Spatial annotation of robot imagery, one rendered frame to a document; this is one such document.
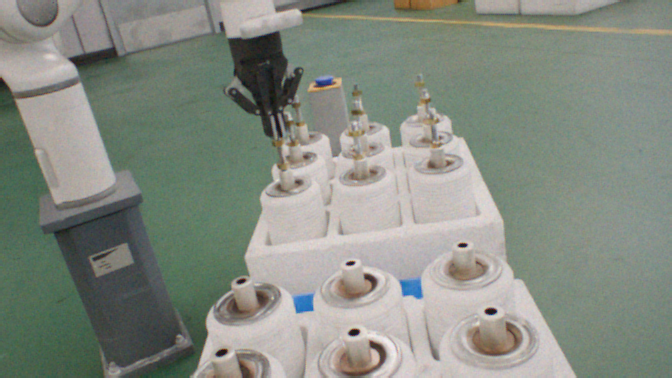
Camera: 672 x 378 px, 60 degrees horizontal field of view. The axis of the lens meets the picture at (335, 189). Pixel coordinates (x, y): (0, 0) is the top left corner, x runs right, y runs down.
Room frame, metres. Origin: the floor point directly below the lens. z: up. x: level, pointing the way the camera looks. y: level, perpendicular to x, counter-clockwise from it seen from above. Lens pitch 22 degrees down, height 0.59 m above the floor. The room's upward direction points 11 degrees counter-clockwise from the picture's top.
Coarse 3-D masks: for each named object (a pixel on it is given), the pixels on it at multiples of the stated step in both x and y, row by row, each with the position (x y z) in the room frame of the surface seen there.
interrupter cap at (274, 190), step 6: (276, 180) 0.90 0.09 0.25; (294, 180) 0.88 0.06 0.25; (300, 180) 0.88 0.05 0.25; (306, 180) 0.87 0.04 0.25; (270, 186) 0.88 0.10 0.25; (276, 186) 0.87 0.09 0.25; (300, 186) 0.85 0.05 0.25; (306, 186) 0.84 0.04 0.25; (270, 192) 0.85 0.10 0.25; (276, 192) 0.85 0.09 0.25; (282, 192) 0.84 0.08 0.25; (288, 192) 0.84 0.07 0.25; (294, 192) 0.83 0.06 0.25; (300, 192) 0.83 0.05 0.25
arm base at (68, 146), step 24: (48, 96) 0.83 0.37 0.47; (72, 96) 0.85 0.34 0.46; (24, 120) 0.85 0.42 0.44; (48, 120) 0.83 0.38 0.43; (72, 120) 0.84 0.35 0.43; (48, 144) 0.83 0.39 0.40; (72, 144) 0.84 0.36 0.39; (96, 144) 0.86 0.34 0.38; (48, 168) 0.83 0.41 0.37; (72, 168) 0.83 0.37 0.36; (96, 168) 0.85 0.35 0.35; (72, 192) 0.83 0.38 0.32; (96, 192) 0.84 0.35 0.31
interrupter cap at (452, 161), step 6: (450, 156) 0.85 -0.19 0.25; (456, 156) 0.85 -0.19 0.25; (420, 162) 0.85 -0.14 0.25; (426, 162) 0.85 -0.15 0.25; (450, 162) 0.83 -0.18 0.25; (456, 162) 0.82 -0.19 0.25; (462, 162) 0.82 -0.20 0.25; (414, 168) 0.83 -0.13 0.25; (420, 168) 0.83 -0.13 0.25; (426, 168) 0.82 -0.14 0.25; (432, 168) 0.82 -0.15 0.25; (438, 168) 0.82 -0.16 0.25; (444, 168) 0.81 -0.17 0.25; (450, 168) 0.80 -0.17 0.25; (456, 168) 0.80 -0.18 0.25
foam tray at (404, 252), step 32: (480, 192) 0.86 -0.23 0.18; (416, 224) 0.79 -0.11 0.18; (448, 224) 0.77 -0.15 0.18; (480, 224) 0.76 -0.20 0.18; (256, 256) 0.80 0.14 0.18; (288, 256) 0.79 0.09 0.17; (320, 256) 0.78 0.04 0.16; (352, 256) 0.78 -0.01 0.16; (384, 256) 0.77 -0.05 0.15; (416, 256) 0.76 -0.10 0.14; (288, 288) 0.79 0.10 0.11
